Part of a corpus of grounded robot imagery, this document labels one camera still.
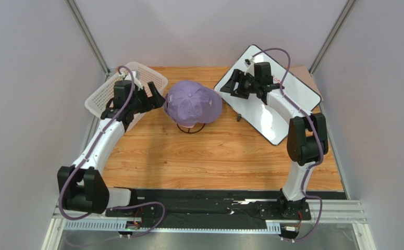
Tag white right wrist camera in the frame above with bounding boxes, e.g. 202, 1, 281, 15
245, 56, 255, 76

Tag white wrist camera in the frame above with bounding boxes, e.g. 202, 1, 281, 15
245, 56, 255, 76
118, 69, 143, 89

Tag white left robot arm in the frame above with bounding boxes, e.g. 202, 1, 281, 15
57, 80, 165, 220

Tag lavender cap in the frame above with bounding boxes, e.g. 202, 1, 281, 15
163, 80, 223, 128

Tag white dry-erase board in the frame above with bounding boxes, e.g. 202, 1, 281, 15
214, 44, 322, 145

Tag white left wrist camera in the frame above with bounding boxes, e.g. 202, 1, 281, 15
118, 69, 143, 89

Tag white plastic basket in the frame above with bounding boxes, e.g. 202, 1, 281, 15
84, 61, 168, 117

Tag black wire hat stand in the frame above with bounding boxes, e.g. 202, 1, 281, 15
177, 123, 206, 134

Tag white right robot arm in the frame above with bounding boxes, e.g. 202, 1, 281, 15
220, 62, 328, 218

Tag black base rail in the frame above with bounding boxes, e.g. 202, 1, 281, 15
105, 189, 312, 230

